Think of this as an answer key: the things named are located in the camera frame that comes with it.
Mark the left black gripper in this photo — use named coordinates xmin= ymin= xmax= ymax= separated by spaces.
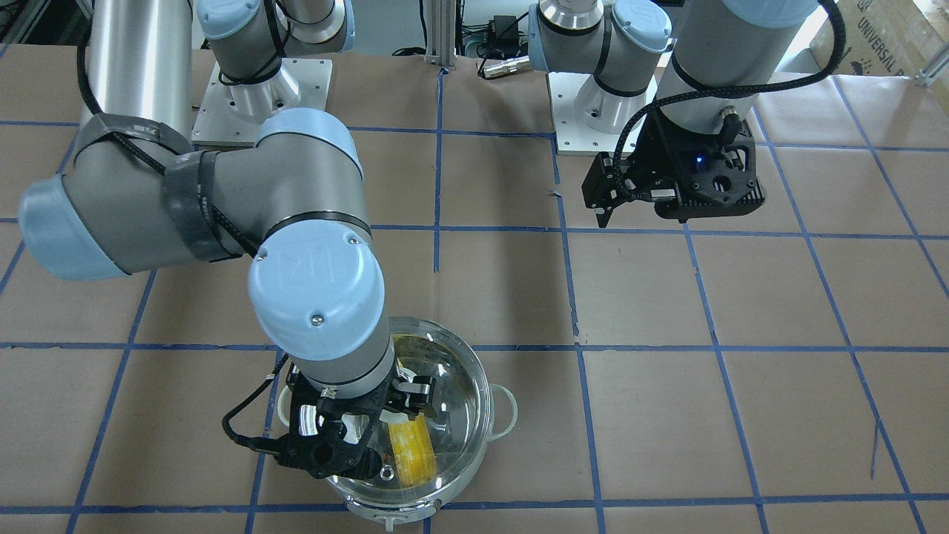
xmin=581 ymin=111 xmax=766 ymax=228

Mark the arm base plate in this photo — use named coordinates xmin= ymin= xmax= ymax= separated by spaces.
xmin=192 ymin=59 xmax=333 ymax=148
xmin=548 ymin=72 xmax=658 ymax=155

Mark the brown paper table cover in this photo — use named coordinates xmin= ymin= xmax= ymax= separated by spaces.
xmin=1 ymin=45 xmax=948 ymax=533

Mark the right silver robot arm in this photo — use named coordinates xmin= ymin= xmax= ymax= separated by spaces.
xmin=18 ymin=1 xmax=436 ymax=487

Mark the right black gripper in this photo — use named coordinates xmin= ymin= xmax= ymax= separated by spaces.
xmin=274 ymin=368 xmax=437 ymax=480

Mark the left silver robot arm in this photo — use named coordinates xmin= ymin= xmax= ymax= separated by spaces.
xmin=526 ymin=1 xmax=847 ymax=228

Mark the yellow corn cob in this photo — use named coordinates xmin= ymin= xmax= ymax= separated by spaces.
xmin=388 ymin=415 xmax=437 ymax=489

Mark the clear glass pot lid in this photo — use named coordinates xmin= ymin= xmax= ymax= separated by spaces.
xmin=328 ymin=317 xmax=494 ymax=508

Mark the pale green cooking pot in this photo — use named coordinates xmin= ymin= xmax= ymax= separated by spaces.
xmin=278 ymin=317 xmax=509 ymax=530

